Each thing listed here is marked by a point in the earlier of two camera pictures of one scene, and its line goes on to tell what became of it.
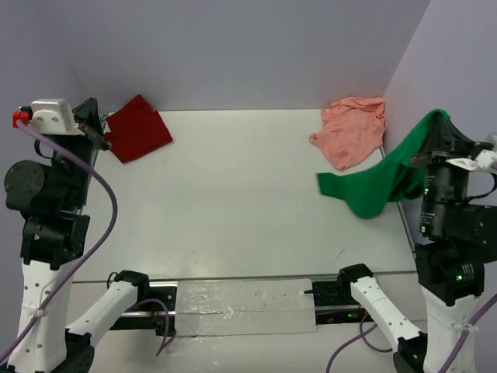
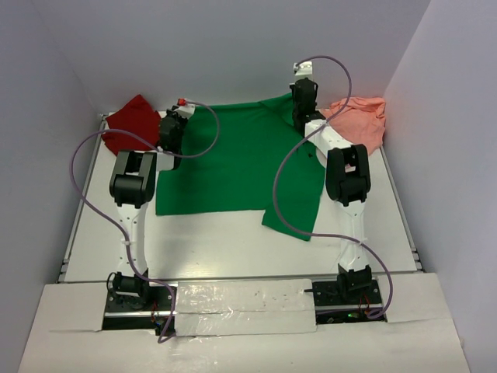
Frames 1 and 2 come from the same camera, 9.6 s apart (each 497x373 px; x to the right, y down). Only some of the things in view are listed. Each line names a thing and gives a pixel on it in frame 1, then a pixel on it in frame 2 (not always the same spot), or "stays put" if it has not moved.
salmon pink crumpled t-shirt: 353,130 stays put
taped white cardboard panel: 248,306 stays put
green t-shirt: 370,193 to 246,157
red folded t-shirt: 135,130 stays put
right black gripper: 445,141 to 293,86
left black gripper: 88,117 to 174,115
